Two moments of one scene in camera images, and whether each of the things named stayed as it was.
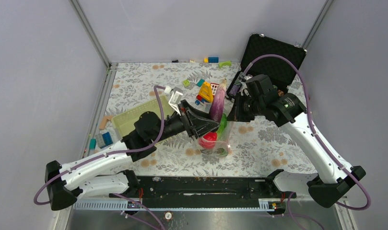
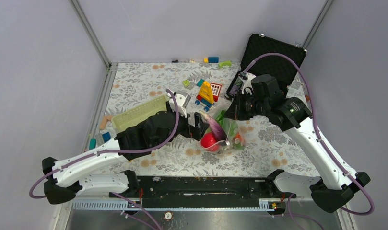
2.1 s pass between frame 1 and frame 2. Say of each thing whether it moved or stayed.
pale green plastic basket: stayed
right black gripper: stayed
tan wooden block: stayed
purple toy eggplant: moved
